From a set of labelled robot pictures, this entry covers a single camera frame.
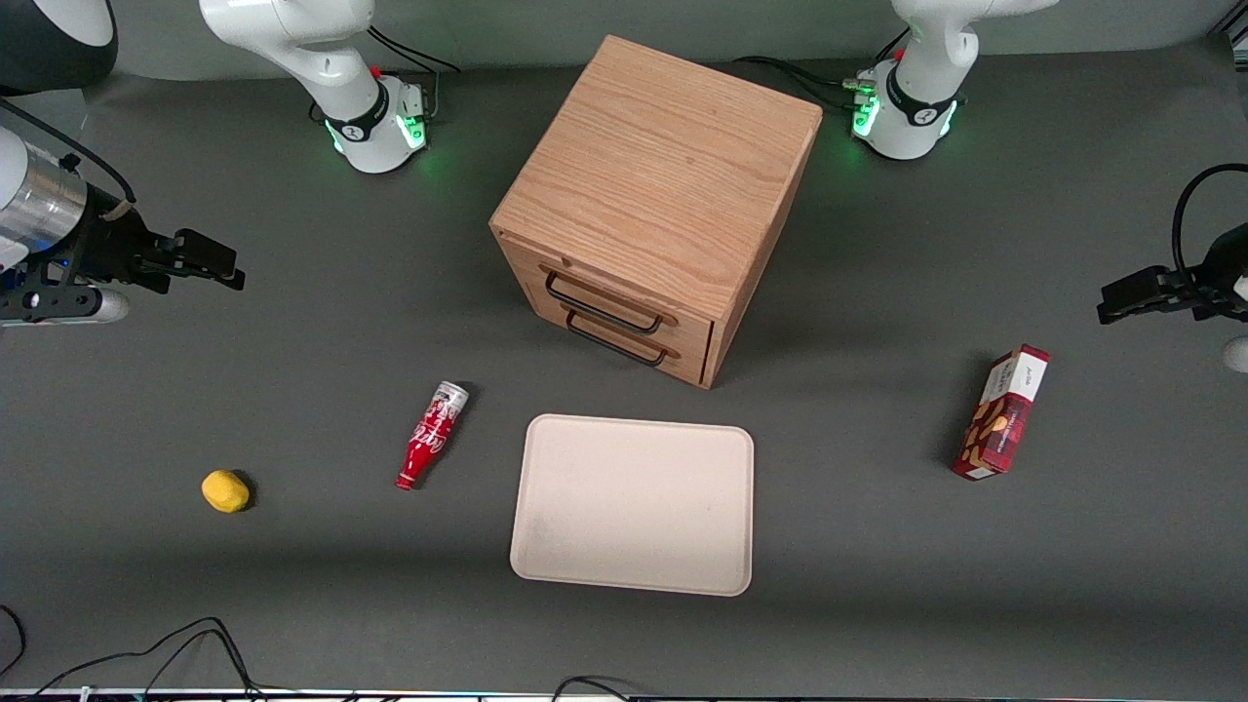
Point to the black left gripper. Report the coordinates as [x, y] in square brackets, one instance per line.
[1221, 265]

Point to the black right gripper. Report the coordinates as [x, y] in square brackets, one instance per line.
[105, 244]

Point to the red coke bottle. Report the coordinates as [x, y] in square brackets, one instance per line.
[431, 434]

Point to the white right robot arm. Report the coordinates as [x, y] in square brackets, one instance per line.
[322, 58]

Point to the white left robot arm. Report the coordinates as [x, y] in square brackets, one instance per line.
[926, 93]

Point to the beige rectangular tray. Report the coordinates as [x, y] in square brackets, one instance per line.
[634, 507]

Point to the red cookie box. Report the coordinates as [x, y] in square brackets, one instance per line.
[1002, 414]

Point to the yellow lemon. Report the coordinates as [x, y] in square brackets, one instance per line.
[225, 491]

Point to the wooden drawer front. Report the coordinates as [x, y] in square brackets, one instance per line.
[546, 263]
[682, 369]

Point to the wooden drawer cabinet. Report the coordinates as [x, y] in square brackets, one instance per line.
[663, 166]

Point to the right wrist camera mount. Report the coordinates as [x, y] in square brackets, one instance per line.
[58, 304]

